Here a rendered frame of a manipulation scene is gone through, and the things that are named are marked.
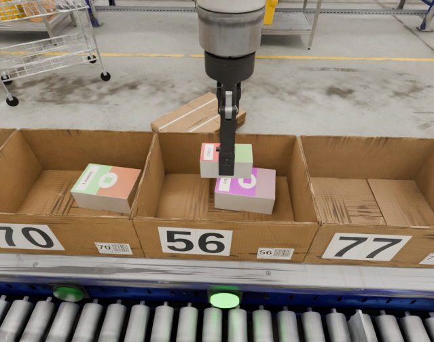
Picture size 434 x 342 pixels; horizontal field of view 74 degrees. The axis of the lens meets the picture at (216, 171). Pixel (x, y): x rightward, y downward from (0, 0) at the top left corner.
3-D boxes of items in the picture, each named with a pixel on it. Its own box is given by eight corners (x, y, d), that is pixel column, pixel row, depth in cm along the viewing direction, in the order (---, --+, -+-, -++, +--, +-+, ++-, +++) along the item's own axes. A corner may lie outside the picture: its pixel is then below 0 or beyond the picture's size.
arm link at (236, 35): (263, -7, 41) (259, 36, 45) (199, -7, 41) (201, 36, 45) (269, 15, 35) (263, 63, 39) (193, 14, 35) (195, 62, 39)
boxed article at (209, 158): (251, 144, 58) (249, 160, 62) (202, 142, 59) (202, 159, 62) (252, 162, 54) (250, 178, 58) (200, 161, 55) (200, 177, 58)
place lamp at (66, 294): (58, 302, 74) (47, 292, 69) (60, 297, 75) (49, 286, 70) (85, 304, 74) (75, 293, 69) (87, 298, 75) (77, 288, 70)
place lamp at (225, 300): (210, 309, 73) (210, 298, 68) (210, 303, 74) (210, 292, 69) (238, 310, 73) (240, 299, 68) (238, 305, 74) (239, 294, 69)
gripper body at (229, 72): (257, 60, 39) (251, 117, 45) (254, 36, 45) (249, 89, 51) (202, 59, 39) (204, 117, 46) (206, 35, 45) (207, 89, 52)
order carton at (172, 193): (144, 258, 72) (129, 218, 60) (164, 173, 92) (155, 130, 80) (303, 264, 71) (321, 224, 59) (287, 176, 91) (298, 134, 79)
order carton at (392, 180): (302, 264, 71) (320, 224, 59) (286, 176, 91) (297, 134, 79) (466, 269, 70) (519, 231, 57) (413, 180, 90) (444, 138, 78)
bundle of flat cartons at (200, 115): (187, 161, 224) (186, 148, 214) (151, 134, 247) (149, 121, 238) (246, 123, 258) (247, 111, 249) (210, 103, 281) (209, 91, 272)
